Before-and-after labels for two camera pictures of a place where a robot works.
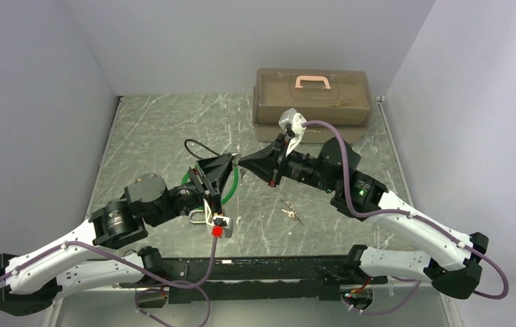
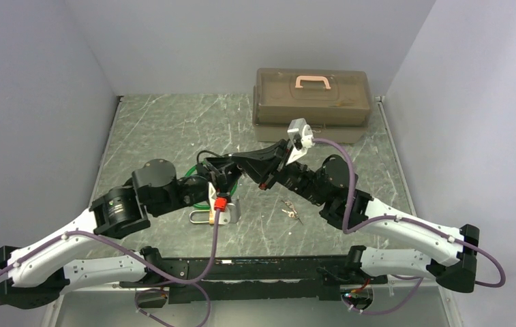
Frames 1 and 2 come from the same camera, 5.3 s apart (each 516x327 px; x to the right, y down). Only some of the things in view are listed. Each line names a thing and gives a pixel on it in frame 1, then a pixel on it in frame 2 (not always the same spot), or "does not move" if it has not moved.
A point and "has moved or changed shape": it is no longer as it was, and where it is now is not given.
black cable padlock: (201, 144) has moved or changed shape
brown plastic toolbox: (341, 97) does not move
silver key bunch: (292, 213) does not move
